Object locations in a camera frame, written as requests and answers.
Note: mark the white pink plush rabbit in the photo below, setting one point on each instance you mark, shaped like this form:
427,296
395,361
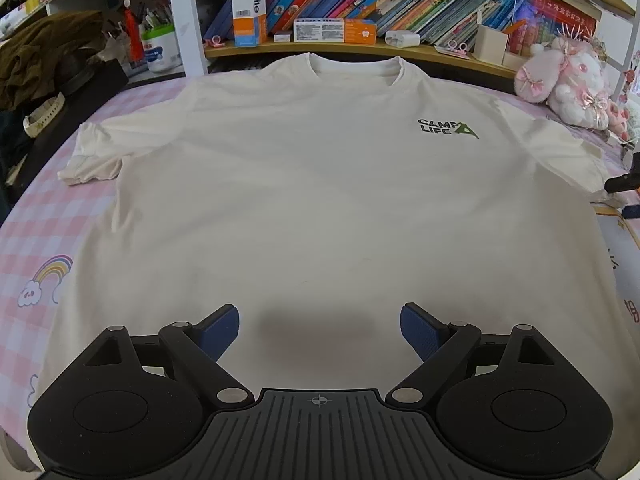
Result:
575,85

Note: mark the red tassel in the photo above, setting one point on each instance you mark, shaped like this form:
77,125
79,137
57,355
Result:
135,35

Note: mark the cream t-shirt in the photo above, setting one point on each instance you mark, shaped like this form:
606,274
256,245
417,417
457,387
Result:
320,185

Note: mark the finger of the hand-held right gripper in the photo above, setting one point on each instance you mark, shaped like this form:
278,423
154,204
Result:
622,184

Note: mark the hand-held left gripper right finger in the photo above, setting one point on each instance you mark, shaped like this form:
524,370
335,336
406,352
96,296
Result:
420,332

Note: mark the pink checked printed desk mat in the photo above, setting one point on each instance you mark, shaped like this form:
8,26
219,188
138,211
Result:
45,220

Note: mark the wooden bookshelf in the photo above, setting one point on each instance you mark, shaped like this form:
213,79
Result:
190,20

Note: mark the thick red book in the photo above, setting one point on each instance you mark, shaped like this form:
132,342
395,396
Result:
565,17

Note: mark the cream pen holder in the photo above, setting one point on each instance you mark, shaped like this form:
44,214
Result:
490,45

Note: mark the cream wrist watch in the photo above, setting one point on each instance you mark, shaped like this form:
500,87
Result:
47,112

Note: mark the pink spotted plush toy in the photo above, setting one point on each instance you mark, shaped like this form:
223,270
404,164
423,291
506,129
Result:
619,117

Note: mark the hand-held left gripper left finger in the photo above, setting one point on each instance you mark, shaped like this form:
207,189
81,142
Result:
220,332

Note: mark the dark cloth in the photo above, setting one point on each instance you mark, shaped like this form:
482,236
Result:
45,55

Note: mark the tall white orange box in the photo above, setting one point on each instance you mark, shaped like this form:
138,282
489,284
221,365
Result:
248,7

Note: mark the white tub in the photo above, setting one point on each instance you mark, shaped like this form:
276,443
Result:
160,52

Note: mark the flat white orange box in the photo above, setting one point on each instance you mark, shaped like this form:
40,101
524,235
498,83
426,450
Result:
330,30

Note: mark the small cream box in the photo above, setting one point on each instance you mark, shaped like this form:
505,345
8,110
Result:
515,62

